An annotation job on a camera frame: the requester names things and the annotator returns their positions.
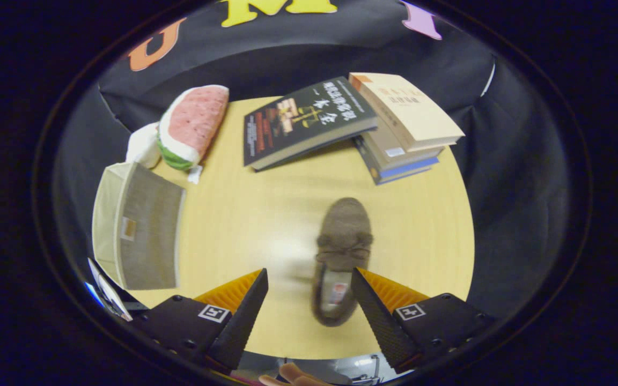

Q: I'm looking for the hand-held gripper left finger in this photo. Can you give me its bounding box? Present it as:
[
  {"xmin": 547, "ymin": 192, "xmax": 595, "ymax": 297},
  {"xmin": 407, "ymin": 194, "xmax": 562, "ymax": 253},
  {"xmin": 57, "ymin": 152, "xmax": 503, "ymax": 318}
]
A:
[{"xmin": 132, "ymin": 268, "xmax": 269, "ymax": 373}]

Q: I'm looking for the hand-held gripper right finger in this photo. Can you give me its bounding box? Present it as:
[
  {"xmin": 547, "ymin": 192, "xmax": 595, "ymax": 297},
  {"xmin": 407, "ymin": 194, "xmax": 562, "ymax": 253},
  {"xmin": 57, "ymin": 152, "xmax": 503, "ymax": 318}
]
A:
[{"xmin": 350, "ymin": 268, "xmax": 495, "ymax": 374}]

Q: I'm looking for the brown suede shoe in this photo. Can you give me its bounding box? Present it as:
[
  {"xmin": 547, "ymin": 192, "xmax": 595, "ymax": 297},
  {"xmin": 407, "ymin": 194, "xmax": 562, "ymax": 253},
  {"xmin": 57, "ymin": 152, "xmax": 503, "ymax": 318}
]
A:
[{"xmin": 311, "ymin": 197, "xmax": 374, "ymax": 328}]

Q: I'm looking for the beige fabric storage box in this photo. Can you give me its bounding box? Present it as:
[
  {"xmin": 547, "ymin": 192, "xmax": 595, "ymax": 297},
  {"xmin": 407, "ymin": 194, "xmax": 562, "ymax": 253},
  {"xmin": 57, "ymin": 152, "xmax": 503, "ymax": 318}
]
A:
[{"xmin": 92, "ymin": 162, "xmax": 186, "ymax": 291}]

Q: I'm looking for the blue cover book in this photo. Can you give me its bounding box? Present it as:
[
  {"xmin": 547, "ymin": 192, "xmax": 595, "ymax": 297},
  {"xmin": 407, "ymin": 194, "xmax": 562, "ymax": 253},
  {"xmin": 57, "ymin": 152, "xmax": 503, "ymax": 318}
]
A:
[{"xmin": 353, "ymin": 137, "xmax": 439, "ymax": 185}]

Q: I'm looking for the tan spine book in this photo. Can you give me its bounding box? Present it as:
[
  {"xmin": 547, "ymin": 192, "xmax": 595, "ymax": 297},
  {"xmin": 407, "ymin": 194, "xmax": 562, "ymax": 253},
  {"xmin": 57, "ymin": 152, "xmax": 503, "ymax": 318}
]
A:
[{"xmin": 363, "ymin": 124, "xmax": 445, "ymax": 172}]

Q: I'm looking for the white plush toy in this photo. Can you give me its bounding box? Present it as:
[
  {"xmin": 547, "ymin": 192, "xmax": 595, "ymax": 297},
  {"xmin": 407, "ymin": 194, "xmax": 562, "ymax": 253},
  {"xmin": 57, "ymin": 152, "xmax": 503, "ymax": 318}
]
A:
[{"xmin": 126, "ymin": 122, "xmax": 162, "ymax": 169}]

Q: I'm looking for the watermelon slice plush toy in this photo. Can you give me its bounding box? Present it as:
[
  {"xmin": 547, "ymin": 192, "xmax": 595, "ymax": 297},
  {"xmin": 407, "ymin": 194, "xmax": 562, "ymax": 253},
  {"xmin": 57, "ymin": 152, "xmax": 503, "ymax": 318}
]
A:
[{"xmin": 157, "ymin": 85, "xmax": 230, "ymax": 184}]

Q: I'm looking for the black cover book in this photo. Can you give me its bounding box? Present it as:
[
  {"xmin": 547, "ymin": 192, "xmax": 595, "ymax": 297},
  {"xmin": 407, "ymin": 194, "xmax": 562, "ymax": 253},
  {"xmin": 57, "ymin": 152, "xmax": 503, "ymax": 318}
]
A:
[{"xmin": 243, "ymin": 76, "xmax": 378, "ymax": 172}]

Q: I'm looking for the beige cover book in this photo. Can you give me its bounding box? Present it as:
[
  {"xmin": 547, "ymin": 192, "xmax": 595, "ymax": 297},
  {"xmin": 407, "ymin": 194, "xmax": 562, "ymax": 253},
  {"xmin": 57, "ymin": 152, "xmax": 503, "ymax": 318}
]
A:
[{"xmin": 348, "ymin": 72, "xmax": 465, "ymax": 152}]

